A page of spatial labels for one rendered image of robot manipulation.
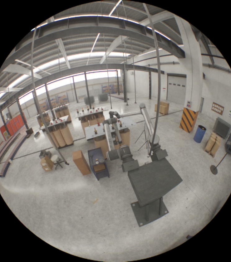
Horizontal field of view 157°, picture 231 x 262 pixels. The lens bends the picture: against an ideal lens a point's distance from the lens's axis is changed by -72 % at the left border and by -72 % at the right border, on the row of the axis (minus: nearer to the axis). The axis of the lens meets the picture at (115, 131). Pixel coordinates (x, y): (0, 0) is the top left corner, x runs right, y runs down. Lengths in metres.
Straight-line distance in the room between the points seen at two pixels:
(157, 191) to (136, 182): 0.39
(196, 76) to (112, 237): 7.36
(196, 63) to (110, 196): 7.19
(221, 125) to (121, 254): 9.17
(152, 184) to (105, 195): 1.67
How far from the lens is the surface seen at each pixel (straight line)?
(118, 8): 9.79
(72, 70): 10.31
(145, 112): 1.94
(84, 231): 2.92
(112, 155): 1.65
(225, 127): 8.90
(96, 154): 2.53
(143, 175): 1.56
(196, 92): 5.76
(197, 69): 5.90
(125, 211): 2.66
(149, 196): 1.44
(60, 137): 4.53
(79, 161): 2.70
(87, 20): 3.72
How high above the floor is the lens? 2.66
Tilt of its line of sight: 31 degrees down
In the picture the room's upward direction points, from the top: 6 degrees counter-clockwise
